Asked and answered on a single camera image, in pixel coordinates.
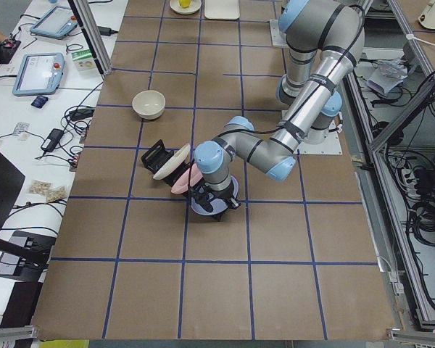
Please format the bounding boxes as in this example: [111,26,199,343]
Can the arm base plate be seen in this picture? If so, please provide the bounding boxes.
[297,111,343,155]
[269,20,289,49]

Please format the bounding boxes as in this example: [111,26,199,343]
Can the white rectangular tray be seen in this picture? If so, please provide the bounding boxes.
[204,0,240,20]

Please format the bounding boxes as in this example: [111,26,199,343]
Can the white bowl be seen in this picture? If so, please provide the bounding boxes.
[132,90,166,120]

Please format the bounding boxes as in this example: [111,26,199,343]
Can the green white small box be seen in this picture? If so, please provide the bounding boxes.
[71,49,96,72]

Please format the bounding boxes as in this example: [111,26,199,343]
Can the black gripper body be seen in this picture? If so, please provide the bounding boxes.
[191,181,240,210]

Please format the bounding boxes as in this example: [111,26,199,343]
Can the blue teach pendant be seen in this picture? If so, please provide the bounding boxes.
[30,6,78,39]
[12,52,65,96]

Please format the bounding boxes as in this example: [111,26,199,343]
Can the black plate rack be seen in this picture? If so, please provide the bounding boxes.
[141,138,236,222]

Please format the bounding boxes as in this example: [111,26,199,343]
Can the cream plate in rack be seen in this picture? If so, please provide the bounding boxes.
[153,144,191,181]

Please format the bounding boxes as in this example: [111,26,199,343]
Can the far blue teach pendant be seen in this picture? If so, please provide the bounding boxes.
[30,6,78,39]

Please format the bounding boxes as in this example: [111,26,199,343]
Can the yellow lemon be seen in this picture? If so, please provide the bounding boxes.
[178,0,191,8]

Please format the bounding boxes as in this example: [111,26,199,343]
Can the near blue teach pendant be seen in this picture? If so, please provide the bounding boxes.
[12,52,65,96]

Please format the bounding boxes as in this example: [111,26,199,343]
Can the pink plate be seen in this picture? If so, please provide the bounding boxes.
[171,163,203,194]

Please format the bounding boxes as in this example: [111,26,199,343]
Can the blue plate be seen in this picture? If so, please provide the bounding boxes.
[191,182,229,216]

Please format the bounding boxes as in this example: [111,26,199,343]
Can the aluminium frame post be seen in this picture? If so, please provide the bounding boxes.
[67,0,112,76]

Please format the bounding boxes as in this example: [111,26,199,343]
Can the white round plate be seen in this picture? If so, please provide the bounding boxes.
[169,0,202,15]

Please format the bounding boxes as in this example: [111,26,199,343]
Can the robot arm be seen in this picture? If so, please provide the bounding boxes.
[188,1,366,215]

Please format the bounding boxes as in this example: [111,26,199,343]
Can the black power adapter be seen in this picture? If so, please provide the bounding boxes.
[41,128,64,152]

